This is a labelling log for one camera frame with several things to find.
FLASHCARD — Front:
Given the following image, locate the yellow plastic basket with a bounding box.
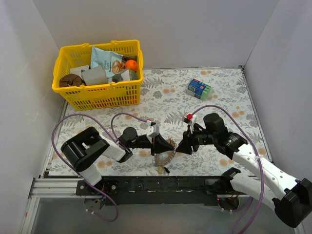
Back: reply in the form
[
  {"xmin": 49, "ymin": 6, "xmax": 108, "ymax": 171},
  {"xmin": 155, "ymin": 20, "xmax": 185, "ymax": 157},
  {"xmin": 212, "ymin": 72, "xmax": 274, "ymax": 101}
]
[{"xmin": 52, "ymin": 39, "xmax": 144, "ymax": 110}]

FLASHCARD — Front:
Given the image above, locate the blue green sponge pack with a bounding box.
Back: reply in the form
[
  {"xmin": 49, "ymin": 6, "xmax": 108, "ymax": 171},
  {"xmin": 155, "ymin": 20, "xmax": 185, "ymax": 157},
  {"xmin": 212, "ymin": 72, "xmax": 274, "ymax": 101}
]
[{"xmin": 187, "ymin": 79, "xmax": 211, "ymax": 101}]

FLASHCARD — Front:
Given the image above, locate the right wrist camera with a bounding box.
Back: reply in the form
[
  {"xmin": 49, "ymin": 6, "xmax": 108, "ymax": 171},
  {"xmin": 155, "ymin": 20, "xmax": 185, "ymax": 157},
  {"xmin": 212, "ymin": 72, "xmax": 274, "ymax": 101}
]
[{"xmin": 183, "ymin": 113, "xmax": 197, "ymax": 133}]

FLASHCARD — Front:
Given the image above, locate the aluminium frame rail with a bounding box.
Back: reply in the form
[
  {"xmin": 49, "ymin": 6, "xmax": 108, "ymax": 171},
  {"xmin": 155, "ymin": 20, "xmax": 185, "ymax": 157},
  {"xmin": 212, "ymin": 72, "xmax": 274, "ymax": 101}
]
[{"xmin": 30, "ymin": 174, "xmax": 261, "ymax": 197}]

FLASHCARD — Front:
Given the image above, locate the orange fruit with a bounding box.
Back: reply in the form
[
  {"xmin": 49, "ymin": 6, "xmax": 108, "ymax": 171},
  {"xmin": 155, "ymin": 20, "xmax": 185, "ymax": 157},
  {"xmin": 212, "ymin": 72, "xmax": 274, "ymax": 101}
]
[{"xmin": 125, "ymin": 59, "xmax": 138, "ymax": 72}]

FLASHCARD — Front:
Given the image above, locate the metal disc with keyrings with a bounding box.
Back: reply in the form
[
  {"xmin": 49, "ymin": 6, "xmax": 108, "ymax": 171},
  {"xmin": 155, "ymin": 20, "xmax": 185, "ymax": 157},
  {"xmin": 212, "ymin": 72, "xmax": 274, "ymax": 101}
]
[{"xmin": 153, "ymin": 138, "xmax": 177, "ymax": 167}]

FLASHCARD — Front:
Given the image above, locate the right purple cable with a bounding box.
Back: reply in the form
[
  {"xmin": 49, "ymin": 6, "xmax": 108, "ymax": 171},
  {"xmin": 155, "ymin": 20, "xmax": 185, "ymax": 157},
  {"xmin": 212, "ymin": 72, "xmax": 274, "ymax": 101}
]
[{"xmin": 190, "ymin": 104, "xmax": 265, "ymax": 234}]

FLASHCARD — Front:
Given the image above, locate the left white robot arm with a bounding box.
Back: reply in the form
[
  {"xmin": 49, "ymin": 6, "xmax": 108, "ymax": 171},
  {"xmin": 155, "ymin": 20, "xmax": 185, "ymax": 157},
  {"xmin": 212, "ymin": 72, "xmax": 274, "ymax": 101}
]
[{"xmin": 61, "ymin": 125, "xmax": 174, "ymax": 195}]

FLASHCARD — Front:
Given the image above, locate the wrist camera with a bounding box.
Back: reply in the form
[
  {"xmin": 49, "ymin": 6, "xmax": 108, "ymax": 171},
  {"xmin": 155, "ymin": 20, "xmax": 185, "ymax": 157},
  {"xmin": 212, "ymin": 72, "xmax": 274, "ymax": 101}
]
[
  {"xmin": 183, "ymin": 113, "xmax": 197, "ymax": 133},
  {"xmin": 146, "ymin": 120, "xmax": 159, "ymax": 142}
]

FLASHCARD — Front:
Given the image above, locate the light blue chips bag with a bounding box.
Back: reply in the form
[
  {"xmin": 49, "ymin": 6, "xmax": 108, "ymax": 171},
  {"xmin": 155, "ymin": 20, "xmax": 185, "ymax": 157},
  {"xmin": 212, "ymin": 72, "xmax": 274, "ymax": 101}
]
[{"xmin": 90, "ymin": 46, "xmax": 125, "ymax": 78}]

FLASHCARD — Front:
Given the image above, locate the grey paper cup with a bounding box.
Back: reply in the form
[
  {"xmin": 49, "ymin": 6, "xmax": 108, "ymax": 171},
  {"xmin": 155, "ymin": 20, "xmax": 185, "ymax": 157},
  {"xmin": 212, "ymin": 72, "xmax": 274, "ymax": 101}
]
[{"xmin": 81, "ymin": 66, "xmax": 108, "ymax": 86}]

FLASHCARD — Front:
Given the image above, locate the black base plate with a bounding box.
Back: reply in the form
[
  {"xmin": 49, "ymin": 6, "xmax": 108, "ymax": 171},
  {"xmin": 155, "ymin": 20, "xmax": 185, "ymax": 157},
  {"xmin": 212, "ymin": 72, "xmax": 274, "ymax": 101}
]
[{"xmin": 76, "ymin": 176, "xmax": 245, "ymax": 209}]

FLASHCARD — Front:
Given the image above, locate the white box in basket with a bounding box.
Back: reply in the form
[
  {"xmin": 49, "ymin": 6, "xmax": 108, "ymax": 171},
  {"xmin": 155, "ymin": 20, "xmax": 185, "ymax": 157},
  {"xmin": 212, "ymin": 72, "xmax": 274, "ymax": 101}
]
[{"xmin": 70, "ymin": 65, "xmax": 89, "ymax": 76}]

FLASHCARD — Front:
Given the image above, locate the floral table mat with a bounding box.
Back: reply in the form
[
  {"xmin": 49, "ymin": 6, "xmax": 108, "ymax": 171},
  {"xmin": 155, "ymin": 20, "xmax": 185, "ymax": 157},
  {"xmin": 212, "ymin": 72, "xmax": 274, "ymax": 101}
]
[{"xmin": 48, "ymin": 68, "xmax": 274, "ymax": 176}]

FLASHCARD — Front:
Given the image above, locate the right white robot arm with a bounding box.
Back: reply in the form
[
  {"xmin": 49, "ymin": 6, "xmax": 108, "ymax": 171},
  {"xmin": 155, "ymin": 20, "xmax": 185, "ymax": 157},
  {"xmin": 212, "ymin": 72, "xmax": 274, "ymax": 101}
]
[{"xmin": 176, "ymin": 113, "xmax": 312, "ymax": 228}]

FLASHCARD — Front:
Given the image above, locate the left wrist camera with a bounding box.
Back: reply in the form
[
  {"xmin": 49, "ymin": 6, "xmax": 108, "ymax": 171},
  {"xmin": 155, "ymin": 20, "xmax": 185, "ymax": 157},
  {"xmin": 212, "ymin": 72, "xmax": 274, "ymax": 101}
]
[{"xmin": 146, "ymin": 120, "xmax": 159, "ymax": 142}]

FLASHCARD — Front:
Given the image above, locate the brown round pastry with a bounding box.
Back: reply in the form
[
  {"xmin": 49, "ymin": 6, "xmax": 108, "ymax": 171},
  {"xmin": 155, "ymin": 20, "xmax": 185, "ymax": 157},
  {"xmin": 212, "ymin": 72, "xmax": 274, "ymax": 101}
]
[{"xmin": 59, "ymin": 74, "xmax": 83, "ymax": 88}]

